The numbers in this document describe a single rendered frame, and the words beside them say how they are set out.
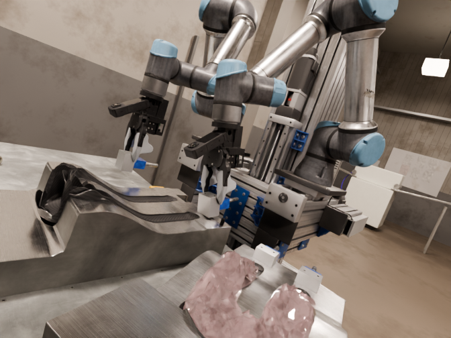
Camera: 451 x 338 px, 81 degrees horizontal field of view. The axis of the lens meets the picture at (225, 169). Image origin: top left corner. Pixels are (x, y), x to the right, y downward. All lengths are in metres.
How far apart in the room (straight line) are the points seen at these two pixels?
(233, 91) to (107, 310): 0.52
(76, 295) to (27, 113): 2.43
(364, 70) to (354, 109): 0.11
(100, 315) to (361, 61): 0.85
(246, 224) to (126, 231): 0.71
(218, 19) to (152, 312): 1.05
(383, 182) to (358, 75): 5.86
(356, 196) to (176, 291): 6.34
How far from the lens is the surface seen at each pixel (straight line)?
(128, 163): 0.85
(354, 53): 0.92
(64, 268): 0.52
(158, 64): 0.83
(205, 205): 0.70
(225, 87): 0.67
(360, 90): 0.92
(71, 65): 2.90
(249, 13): 1.13
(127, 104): 0.82
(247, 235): 1.15
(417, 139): 9.52
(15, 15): 2.81
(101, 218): 0.49
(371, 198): 6.62
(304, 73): 1.26
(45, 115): 2.89
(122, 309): 0.34
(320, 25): 0.97
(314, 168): 1.02
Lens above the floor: 1.13
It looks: 9 degrees down
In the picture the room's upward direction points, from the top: 19 degrees clockwise
